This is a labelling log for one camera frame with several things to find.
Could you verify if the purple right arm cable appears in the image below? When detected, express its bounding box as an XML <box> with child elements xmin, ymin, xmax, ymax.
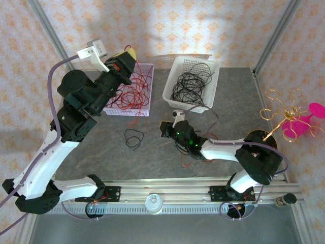
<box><xmin>181</xmin><ymin>104</ymin><xmax>290</xmax><ymax>222</ymax></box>

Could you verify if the aluminium frame post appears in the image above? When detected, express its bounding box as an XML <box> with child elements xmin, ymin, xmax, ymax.
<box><xmin>253</xmin><ymin>0</ymin><xmax>303</xmax><ymax>76</ymax></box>
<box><xmin>26</xmin><ymin>0</ymin><xmax>78</xmax><ymax>77</ymax></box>

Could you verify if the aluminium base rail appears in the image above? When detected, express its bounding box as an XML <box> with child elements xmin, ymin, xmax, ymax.
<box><xmin>26</xmin><ymin>177</ymin><xmax>304</xmax><ymax>205</ymax></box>

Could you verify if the lavender plastic basket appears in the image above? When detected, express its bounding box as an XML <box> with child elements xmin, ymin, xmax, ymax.
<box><xmin>103</xmin><ymin>63</ymin><xmax>155</xmax><ymax>118</ymax></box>

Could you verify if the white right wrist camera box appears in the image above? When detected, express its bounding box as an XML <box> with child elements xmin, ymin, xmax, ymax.
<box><xmin>172</xmin><ymin>109</ymin><xmax>186</xmax><ymax>128</ymax></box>

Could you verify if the white plastic basket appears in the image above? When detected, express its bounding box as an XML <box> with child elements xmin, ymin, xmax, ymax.
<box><xmin>162</xmin><ymin>55</ymin><xmax>220</xmax><ymax>114</ymax></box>

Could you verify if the pink fluffy ornament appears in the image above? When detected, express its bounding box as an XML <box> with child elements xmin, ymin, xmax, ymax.
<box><xmin>282</xmin><ymin>102</ymin><xmax>325</xmax><ymax>140</ymax></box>

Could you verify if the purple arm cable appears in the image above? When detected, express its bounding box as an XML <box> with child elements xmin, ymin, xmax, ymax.
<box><xmin>0</xmin><ymin>54</ymin><xmax>100</xmax><ymax>237</ymax></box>
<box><xmin>181</xmin><ymin>104</ymin><xmax>290</xmax><ymax>222</ymax></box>

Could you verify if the white round cap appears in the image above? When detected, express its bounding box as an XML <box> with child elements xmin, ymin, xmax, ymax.
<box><xmin>144</xmin><ymin>194</ymin><xmax>165</xmax><ymax>216</ymax></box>

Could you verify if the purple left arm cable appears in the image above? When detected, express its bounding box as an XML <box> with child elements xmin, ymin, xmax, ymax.
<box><xmin>0</xmin><ymin>54</ymin><xmax>100</xmax><ymax>237</ymax></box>

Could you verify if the grey slotted cable duct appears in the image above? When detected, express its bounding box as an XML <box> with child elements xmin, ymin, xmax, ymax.
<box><xmin>38</xmin><ymin>205</ymin><xmax>231</xmax><ymax>215</ymax></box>

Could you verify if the bunch of red cables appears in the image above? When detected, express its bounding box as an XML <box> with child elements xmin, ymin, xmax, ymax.
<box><xmin>106</xmin><ymin>63</ymin><xmax>154</xmax><ymax>112</ymax></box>

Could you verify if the gold wire ornament stand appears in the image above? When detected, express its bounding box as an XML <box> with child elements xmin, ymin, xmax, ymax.
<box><xmin>250</xmin><ymin>88</ymin><xmax>324</xmax><ymax>147</ymax></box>

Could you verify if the black cable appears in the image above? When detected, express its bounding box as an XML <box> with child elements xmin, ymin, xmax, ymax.
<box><xmin>175</xmin><ymin>140</ymin><xmax>190</xmax><ymax>156</ymax></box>
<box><xmin>124</xmin><ymin>128</ymin><xmax>145</xmax><ymax>151</ymax></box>

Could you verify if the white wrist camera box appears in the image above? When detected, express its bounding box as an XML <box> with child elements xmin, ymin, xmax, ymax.
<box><xmin>77</xmin><ymin>38</ymin><xmax>110</xmax><ymax>74</ymax></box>
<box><xmin>172</xmin><ymin>109</ymin><xmax>186</xmax><ymax>128</ymax></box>

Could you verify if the bunch of black cables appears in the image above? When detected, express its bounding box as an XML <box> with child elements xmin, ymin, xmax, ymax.
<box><xmin>170</xmin><ymin>63</ymin><xmax>213</xmax><ymax>105</ymax></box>

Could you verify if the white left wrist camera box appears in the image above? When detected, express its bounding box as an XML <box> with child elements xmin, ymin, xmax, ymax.
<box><xmin>77</xmin><ymin>38</ymin><xmax>110</xmax><ymax>74</ymax></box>

